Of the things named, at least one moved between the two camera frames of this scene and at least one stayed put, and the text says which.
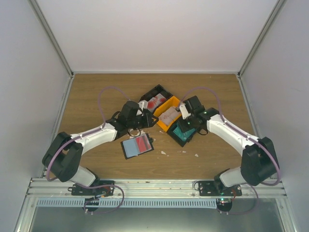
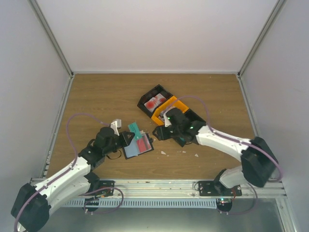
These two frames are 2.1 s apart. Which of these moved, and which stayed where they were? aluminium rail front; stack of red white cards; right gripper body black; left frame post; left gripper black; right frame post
Moved: left gripper black; right gripper body black
Stayed: aluminium rail front; stack of red white cards; right frame post; left frame post
